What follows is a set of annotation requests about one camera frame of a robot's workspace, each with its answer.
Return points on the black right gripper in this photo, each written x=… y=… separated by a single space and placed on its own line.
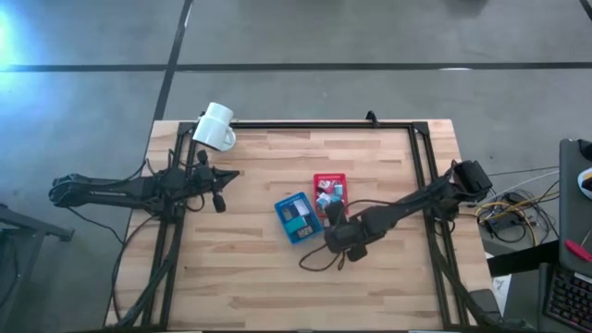
x=347 y=236

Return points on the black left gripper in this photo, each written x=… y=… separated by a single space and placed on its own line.
x=217 y=201

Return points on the teal white charger cube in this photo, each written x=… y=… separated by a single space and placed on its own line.
x=322 y=200

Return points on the blue plastic basket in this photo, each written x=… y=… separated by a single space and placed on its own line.
x=282 y=221

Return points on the red plastic basket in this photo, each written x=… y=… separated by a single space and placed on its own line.
x=330 y=177

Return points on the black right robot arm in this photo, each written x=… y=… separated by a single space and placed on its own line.
x=416 y=201

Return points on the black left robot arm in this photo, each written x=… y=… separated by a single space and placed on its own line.
x=115 y=192

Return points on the white spotlight lamp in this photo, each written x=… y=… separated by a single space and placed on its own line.
x=213 y=125

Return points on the black phone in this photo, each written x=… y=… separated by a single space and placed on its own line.
x=485 y=303

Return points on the white paper sheet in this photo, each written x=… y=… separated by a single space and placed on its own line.
x=501 y=284

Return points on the black floor stand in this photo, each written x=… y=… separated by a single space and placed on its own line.
x=28 y=222

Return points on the black desk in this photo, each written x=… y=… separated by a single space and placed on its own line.
x=571 y=222

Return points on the black keyboard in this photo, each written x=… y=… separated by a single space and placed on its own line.
x=571 y=300

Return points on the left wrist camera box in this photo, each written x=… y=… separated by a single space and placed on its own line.
x=196 y=176

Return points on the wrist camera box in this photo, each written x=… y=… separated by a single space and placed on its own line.
x=196 y=176
x=374 y=222

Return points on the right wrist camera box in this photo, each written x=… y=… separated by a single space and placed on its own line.
x=374 y=222

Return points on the black clamp mount gadget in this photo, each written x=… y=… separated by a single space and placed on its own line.
x=371 y=118

